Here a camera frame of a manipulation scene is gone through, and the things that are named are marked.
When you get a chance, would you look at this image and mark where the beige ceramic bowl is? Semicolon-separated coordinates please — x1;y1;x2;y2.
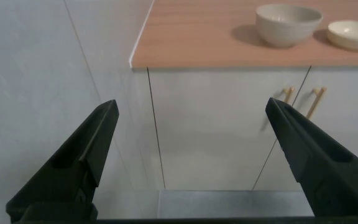
255;4;324;49

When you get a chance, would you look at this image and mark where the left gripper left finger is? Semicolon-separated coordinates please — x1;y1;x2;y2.
6;99;120;223

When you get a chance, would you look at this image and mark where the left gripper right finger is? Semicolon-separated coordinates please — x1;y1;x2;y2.
265;97;358;218

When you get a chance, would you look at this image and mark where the white cabinet with wooden top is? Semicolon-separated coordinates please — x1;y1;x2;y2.
129;0;358;218

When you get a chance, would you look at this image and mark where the cream shallow dish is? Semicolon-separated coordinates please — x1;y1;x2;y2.
326;20;358;53

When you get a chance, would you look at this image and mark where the white cabinet door gold handle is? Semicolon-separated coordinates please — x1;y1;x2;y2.
252;65;358;191
147;67;312;191

